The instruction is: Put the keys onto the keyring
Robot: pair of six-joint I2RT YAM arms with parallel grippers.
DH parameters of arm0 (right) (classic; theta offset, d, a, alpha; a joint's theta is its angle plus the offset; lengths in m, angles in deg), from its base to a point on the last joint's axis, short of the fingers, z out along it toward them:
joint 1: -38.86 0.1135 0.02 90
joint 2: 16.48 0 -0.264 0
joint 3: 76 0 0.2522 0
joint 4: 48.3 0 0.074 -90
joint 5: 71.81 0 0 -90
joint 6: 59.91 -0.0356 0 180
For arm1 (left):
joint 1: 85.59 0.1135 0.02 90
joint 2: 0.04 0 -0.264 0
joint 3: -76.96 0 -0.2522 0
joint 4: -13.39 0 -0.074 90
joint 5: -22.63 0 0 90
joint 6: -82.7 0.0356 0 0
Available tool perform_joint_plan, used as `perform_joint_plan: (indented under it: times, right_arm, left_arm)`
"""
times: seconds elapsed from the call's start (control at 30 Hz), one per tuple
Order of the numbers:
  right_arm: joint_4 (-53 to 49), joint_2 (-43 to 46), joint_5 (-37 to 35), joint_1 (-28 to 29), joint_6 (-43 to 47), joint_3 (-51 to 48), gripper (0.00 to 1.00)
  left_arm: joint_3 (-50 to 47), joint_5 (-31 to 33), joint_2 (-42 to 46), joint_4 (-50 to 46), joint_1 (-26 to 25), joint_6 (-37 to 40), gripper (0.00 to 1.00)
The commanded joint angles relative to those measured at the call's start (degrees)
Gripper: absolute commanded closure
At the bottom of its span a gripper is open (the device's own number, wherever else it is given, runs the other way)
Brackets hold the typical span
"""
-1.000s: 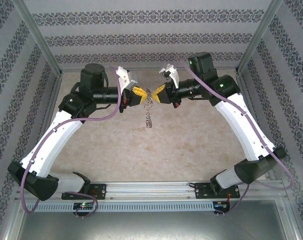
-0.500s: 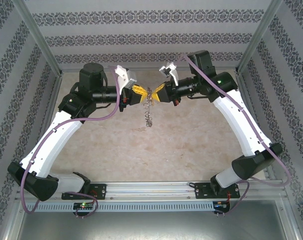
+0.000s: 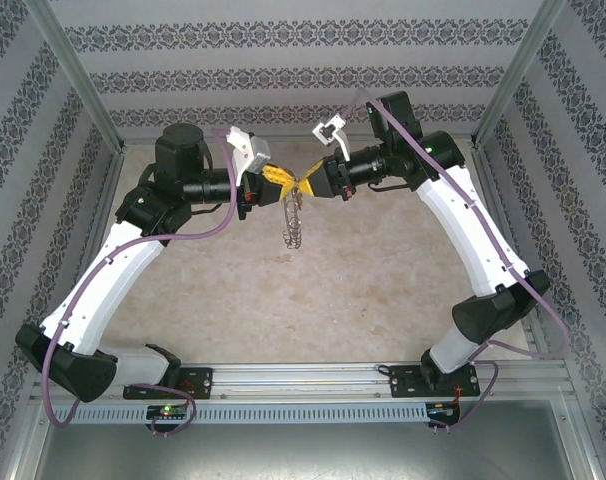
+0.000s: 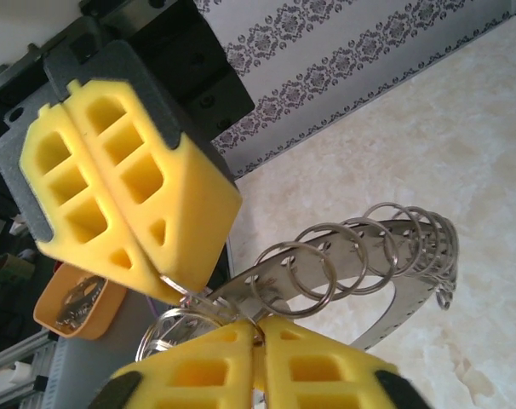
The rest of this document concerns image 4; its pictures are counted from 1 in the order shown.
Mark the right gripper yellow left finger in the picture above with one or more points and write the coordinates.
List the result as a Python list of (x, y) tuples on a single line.
[(190, 370)]

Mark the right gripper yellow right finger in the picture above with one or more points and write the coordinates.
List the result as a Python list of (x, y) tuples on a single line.
[(326, 370)]

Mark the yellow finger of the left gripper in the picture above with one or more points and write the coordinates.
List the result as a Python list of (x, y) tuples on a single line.
[(70, 204), (190, 213)]

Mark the silver key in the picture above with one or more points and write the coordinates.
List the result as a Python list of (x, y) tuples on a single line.
[(79, 302)]

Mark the orange plastic bin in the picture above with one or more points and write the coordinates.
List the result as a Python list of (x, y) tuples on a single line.
[(109, 311)]

